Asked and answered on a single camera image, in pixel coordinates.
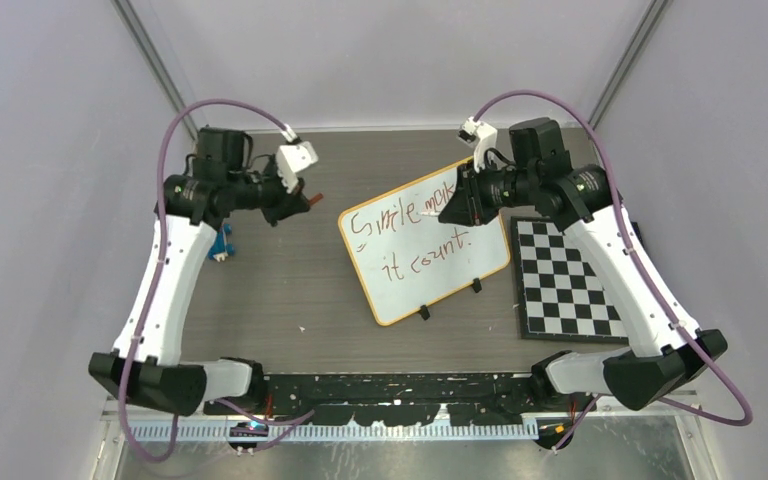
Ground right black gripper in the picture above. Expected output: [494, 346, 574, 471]
[440, 155, 538, 226]

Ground yellow framed whiteboard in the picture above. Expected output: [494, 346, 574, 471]
[337, 164, 511, 326]

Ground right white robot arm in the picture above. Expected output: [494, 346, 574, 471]
[438, 117, 728, 411]

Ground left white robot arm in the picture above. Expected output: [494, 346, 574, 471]
[88, 127, 318, 416]

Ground black white chessboard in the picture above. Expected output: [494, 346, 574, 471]
[509, 216, 628, 345]

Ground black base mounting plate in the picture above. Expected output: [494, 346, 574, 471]
[204, 372, 591, 427]

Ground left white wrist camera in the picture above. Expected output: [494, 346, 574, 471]
[275, 139, 319, 193]

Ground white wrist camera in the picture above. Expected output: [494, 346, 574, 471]
[275, 139, 319, 193]
[458, 117, 498, 173]

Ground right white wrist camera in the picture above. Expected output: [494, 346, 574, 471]
[458, 117, 498, 173]

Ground wire whiteboard stand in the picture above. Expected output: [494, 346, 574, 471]
[416, 277, 483, 321]

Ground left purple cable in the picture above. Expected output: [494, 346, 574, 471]
[116, 98, 319, 464]

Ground purple cable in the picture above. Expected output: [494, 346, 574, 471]
[116, 98, 319, 464]
[471, 89, 755, 456]

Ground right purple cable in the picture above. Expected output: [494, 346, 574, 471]
[471, 89, 755, 456]

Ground white slotted cable duct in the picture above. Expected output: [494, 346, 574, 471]
[122, 422, 542, 444]

